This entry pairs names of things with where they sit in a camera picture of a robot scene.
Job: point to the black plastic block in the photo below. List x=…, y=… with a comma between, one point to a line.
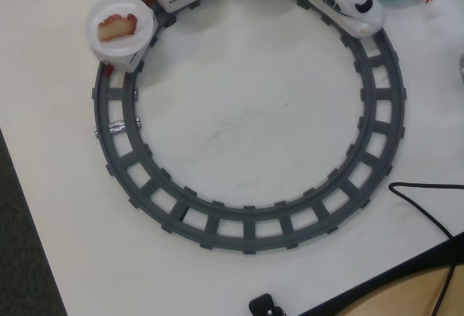
x=262, y=303

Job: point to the white round plate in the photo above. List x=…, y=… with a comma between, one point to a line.
x=116, y=6

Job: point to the silver foil tape piece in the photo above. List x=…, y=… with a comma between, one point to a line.
x=117, y=128

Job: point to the red tuna toy sushi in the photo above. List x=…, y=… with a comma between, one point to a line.
x=116, y=28

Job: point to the gray circular toy train track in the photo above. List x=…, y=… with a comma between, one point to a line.
x=250, y=218

